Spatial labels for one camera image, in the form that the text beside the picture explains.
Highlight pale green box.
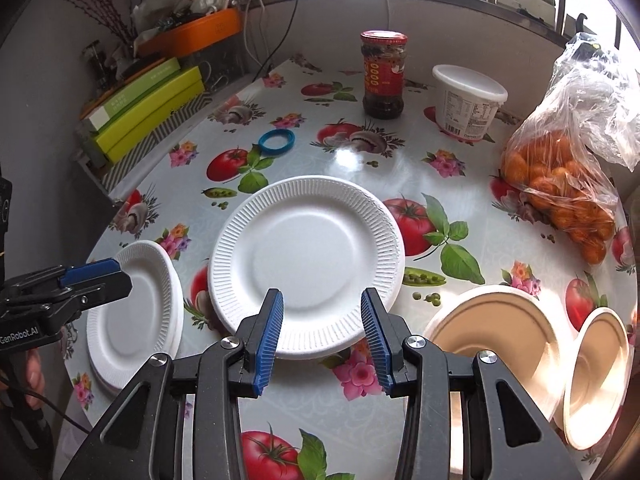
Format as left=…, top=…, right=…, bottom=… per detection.
left=80, top=56, right=182, bottom=133

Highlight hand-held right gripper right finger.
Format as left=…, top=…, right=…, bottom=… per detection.
left=361, top=287, right=583, bottom=480

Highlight person's left hand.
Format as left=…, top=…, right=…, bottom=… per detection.
left=24, top=349, right=47, bottom=410

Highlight dried branches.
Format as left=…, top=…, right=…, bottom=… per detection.
left=52, top=0, right=140, bottom=45

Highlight grey power cable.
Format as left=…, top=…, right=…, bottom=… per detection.
left=377, top=0, right=396, bottom=33

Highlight black power cable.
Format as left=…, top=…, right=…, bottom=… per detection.
left=251, top=0, right=308, bottom=82

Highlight orange plastic tray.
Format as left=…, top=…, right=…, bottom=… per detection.
left=135, top=8, right=246, bottom=59

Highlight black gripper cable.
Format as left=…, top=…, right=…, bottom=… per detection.
left=0, top=377, right=93, bottom=433

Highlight dark glass jar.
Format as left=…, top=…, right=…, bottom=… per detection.
left=82, top=40, right=113, bottom=93

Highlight printed vegetable tablecloth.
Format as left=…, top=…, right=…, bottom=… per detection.
left=52, top=57, right=640, bottom=480

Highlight stack of white paper plates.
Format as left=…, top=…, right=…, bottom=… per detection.
left=86, top=240, right=184, bottom=393

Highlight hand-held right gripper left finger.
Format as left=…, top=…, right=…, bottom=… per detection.
left=60, top=287, right=286, bottom=480

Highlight lime green box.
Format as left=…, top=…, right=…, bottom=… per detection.
left=102, top=85, right=207, bottom=164
left=92, top=66, right=203, bottom=147

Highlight red-lidded chili sauce jar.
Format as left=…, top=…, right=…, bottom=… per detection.
left=361, top=30, right=408, bottom=121

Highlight beige paper bowl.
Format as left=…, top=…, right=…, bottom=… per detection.
left=424, top=285, right=564, bottom=423
left=562, top=306, right=632, bottom=451

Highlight white plastic tub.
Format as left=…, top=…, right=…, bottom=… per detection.
left=432, top=64, right=509, bottom=145

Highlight grey patterned box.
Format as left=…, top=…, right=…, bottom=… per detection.
left=75, top=91, right=227, bottom=196

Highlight large white paper plate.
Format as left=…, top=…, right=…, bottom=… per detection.
left=207, top=175, right=406, bottom=361

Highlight clear bag of oranges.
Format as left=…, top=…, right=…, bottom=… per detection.
left=500, top=30, right=640, bottom=266

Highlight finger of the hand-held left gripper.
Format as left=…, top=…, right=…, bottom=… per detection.
left=0, top=258, right=122, bottom=311
left=45, top=272, right=133, bottom=332

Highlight blue plastic ring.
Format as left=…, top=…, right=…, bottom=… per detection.
left=258, top=129, right=296, bottom=155

